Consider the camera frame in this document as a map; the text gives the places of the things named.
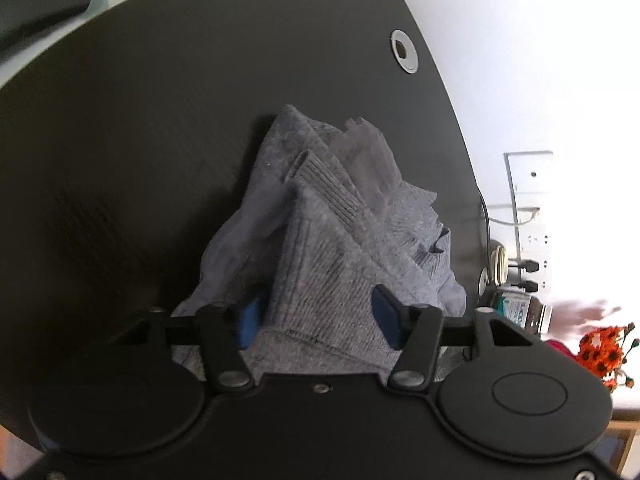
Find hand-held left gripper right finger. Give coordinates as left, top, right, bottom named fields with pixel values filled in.
left=371, top=284, right=533, bottom=393

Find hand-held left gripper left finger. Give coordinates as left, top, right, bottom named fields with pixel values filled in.
left=109, top=287, right=268, bottom=393

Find grey knit sweater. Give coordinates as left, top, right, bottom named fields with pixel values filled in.
left=172, top=105, right=468, bottom=376

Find cream tape roll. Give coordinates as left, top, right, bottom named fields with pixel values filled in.
left=489, top=244, right=511, bottom=286

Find brown supplement bottle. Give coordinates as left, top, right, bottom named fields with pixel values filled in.
left=479, top=287, right=553, bottom=336

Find red vase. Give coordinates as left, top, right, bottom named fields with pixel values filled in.
left=544, top=339, right=581, bottom=361

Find orange artificial flowers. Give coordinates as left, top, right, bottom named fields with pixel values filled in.
left=575, top=322, right=640, bottom=393

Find silver round desk grommet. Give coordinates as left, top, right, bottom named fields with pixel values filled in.
left=390, top=30, right=420, bottom=75

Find white cable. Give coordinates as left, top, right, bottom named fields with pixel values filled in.
left=487, top=210, right=541, bottom=226

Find white wall socket panel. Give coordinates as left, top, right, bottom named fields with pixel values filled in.
left=502, top=150, right=556, bottom=293

